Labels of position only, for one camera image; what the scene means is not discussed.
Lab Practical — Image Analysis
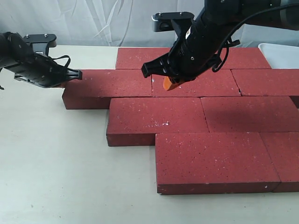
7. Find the wrinkled white backdrop cloth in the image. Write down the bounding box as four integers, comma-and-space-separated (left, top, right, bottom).
0, 0, 299, 49

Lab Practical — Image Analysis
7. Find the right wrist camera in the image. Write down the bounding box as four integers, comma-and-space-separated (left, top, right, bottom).
151, 12, 194, 37

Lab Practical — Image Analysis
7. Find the large front red brick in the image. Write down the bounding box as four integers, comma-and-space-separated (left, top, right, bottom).
155, 133, 281, 195

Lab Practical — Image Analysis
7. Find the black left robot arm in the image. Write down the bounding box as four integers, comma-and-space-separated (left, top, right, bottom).
0, 32, 82, 88

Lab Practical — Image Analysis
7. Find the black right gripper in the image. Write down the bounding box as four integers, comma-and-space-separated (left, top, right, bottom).
142, 35, 222, 91

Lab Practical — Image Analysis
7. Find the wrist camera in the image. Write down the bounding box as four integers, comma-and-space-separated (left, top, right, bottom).
151, 12, 194, 37
23, 34, 57, 56

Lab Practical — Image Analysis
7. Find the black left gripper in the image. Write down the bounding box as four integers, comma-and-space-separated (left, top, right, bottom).
13, 53, 83, 89

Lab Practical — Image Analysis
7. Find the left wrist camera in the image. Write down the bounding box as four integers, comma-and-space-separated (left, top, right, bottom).
23, 34, 57, 56

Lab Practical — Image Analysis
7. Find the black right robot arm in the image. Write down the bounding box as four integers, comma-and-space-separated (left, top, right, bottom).
141, 0, 299, 91

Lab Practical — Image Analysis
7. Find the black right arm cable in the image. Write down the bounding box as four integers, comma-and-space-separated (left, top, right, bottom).
211, 4, 299, 73

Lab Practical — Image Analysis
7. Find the white plastic tray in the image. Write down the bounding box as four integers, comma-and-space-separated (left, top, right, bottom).
258, 43, 299, 69

